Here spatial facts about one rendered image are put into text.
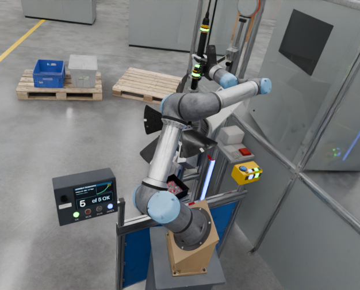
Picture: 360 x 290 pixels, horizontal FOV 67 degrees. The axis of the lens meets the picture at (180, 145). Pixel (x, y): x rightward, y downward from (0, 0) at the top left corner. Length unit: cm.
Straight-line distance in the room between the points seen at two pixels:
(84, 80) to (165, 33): 321
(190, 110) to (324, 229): 134
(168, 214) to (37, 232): 185
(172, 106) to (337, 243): 141
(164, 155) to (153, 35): 615
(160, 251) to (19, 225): 172
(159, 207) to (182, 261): 26
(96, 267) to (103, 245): 20
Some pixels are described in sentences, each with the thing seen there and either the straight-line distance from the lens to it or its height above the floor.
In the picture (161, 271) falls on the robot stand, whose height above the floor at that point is 100.
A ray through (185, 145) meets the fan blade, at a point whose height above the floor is 117.
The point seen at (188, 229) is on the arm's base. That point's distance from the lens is 111.
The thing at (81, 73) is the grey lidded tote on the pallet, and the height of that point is 40.
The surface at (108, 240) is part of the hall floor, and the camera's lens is 257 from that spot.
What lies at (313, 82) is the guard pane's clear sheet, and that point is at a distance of 193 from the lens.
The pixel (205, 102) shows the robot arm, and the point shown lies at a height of 166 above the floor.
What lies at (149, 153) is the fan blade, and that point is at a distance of 185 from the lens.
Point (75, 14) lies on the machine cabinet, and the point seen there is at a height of 24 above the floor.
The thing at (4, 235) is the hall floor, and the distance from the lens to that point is 279.
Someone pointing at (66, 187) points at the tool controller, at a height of 125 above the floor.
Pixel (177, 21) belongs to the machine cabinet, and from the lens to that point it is 715.
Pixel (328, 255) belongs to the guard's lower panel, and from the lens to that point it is 215.
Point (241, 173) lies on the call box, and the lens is 173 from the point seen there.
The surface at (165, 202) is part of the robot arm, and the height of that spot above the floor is 136.
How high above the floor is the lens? 212
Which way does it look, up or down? 35 degrees down
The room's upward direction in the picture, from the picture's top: 11 degrees clockwise
